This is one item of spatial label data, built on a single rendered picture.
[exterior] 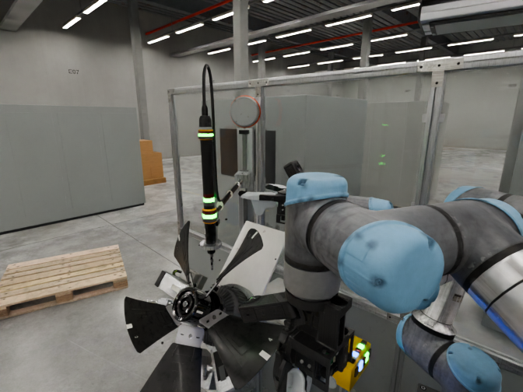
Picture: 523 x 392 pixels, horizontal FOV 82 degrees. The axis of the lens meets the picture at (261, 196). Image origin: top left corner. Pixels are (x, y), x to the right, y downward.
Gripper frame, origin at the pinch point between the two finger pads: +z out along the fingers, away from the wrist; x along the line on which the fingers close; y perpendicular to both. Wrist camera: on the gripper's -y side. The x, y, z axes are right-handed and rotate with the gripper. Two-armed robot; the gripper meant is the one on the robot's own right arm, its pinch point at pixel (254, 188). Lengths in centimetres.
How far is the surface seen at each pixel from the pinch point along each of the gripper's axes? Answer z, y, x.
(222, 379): 10, 66, -5
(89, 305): 246, 166, 70
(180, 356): 23, 59, -10
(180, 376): 21, 63, -13
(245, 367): -3, 49, -11
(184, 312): 26, 46, -5
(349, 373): -27, 61, 14
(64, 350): 202, 166, 25
